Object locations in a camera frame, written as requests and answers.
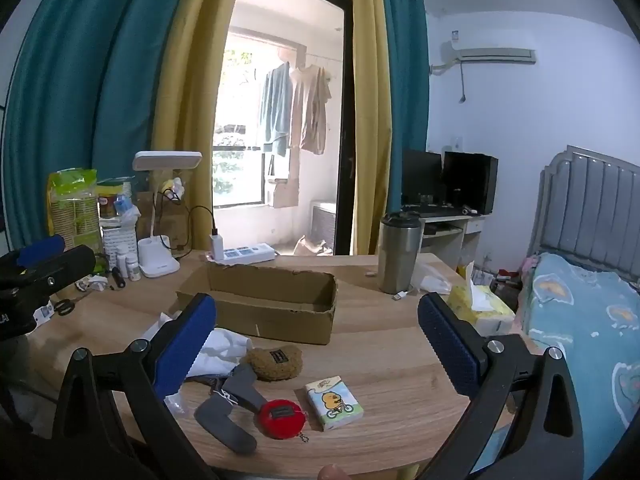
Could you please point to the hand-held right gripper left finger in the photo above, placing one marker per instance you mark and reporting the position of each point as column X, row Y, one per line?
column 185, row 345

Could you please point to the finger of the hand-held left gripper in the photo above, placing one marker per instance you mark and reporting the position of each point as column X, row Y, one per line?
column 40, row 249
column 70, row 265

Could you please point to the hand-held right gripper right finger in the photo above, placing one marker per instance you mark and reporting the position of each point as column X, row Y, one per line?
column 450, row 342

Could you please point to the white waffle towel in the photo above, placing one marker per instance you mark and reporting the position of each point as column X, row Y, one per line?
column 225, row 344

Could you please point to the pair of grey socks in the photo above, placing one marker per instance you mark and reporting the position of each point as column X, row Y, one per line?
column 225, row 425

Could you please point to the cardboard box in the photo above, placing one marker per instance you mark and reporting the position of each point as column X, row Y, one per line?
column 280, row 320

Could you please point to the duck print tissue packet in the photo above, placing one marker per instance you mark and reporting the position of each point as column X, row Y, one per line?
column 335, row 402

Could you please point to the person's right hand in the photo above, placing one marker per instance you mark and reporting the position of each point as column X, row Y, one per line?
column 332, row 473

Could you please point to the small patterned pouch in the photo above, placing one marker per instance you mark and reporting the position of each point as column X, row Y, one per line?
column 92, row 282

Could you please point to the yellow tissue box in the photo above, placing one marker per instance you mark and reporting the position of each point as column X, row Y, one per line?
column 480, row 316

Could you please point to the black scissors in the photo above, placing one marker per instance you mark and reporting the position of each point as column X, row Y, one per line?
column 64, row 307

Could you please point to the black flashlight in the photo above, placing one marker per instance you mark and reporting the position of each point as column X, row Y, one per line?
column 118, row 278

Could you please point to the green food package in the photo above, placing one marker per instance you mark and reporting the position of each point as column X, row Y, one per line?
column 72, row 210

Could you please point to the white pill bottle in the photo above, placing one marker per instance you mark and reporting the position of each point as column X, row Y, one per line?
column 133, row 269
column 121, row 262

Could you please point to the white perforated basket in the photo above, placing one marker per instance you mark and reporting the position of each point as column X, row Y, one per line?
column 117, row 235

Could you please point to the clear plastic bag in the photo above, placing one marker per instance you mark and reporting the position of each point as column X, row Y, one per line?
column 432, row 280

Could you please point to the labelled jar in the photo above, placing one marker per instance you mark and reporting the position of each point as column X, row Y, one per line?
column 110, row 202

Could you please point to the small blue packet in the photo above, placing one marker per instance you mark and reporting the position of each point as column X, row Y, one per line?
column 122, row 206

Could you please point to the white desk lamp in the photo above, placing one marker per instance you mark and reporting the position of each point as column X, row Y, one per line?
column 157, row 260

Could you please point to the brown plush pouch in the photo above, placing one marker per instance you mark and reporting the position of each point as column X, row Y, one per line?
column 280, row 367

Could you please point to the stainless steel tumbler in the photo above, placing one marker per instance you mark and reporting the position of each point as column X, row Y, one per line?
column 397, row 255

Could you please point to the white computer desk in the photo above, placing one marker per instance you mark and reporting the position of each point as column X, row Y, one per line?
column 450, row 240

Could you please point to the white charger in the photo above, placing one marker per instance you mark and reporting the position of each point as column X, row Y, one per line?
column 217, row 247

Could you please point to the brown cardboard panel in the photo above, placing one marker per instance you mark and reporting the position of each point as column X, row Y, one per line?
column 167, row 222

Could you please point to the white power strip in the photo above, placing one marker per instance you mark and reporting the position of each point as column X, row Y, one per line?
column 250, row 253

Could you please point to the red round plush pouch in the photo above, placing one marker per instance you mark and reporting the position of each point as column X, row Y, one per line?
column 272, row 428

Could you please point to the blue printed bedding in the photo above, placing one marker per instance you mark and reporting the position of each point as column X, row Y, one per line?
column 575, row 320

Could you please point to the small yellow white toy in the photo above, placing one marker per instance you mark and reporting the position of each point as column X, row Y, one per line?
column 172, row 189

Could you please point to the black computer tower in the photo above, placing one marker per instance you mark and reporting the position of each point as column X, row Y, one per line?
column 470, row 182

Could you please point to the black computer monitor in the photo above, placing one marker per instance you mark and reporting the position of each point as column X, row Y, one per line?
column 422, row 177

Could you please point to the teal curtain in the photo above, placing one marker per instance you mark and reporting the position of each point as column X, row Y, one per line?
column 75, row 85
column 407, row 85

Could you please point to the white balcony appliance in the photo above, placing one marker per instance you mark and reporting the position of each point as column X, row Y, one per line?
column 324, row 225

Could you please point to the grey padded headboard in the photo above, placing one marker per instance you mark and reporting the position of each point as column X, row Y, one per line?
column 590, row 200

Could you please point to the yellow curtain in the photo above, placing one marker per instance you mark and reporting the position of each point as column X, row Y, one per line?
column 195, row 85
column 370, row 110

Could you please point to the hanging blue shirt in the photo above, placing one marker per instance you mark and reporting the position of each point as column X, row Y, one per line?
column 275, row 110

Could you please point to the hanging beige shirt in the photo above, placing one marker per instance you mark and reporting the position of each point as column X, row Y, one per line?
column 310, row 110

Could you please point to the white air conditioner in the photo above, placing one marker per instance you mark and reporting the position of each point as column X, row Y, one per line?
column 490, row 54

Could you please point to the dark door frame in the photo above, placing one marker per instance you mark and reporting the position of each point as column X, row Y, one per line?
column 346, row 110

